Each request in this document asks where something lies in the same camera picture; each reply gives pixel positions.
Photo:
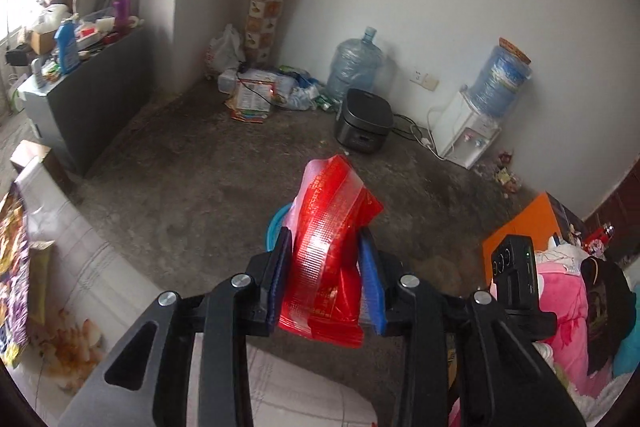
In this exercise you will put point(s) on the blue plastic mesh basket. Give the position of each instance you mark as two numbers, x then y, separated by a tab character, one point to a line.
276	227

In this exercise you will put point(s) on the brown cardboard box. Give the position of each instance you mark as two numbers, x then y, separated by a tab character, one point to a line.
37	154

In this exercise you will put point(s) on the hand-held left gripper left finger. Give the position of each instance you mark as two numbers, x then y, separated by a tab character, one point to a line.
280	277

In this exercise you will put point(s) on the tall patterned paper roll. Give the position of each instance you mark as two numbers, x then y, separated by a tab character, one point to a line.
267	2

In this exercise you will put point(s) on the white plastic bag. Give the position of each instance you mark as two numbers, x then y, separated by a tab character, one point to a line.
225	54

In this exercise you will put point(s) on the grey cabinet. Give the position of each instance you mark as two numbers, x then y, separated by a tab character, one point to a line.
95	107

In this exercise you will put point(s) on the wall socket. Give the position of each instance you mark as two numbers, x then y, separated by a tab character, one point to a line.
425	80

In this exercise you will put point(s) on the purple bottle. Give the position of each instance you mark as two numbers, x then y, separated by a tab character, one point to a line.
121	14

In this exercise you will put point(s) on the red flask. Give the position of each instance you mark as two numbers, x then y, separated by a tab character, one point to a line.
599	234

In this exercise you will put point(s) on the black printed garment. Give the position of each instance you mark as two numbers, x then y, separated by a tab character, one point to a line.
607	312

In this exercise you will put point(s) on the colourful printed snack bag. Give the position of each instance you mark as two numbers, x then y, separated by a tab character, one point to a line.
12	267

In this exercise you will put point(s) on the scattered snack wrappers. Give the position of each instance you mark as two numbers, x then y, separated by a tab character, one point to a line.
507	172

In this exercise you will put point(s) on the blue detergent bottle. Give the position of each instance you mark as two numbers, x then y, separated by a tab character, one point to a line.
66	52

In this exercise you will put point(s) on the clear plastic storage box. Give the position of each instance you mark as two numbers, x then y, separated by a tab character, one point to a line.
227	82

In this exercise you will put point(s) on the black rice cooker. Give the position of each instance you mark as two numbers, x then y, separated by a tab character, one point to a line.
362	122

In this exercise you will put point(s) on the orange box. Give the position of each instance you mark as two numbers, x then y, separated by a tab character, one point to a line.
520	217

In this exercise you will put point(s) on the red printed paper stack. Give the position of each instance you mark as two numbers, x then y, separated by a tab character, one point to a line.
250	99

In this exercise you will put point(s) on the white water dispenser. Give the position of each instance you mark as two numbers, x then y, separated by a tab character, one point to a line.
460	132

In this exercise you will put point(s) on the white quilted bedsheet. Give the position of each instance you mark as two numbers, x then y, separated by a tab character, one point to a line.
85	267

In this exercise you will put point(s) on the empty blue water jug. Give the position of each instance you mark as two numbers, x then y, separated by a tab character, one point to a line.
352	69

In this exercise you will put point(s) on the pink blanket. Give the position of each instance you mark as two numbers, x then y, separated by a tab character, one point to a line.
562	307

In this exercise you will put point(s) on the wrapped blue water jug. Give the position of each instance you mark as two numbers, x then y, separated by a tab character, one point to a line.
497	82

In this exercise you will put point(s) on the red plastic wrapper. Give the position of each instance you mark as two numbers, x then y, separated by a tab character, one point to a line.
325	227

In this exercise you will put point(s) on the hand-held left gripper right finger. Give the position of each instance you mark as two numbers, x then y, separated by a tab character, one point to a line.
372	287

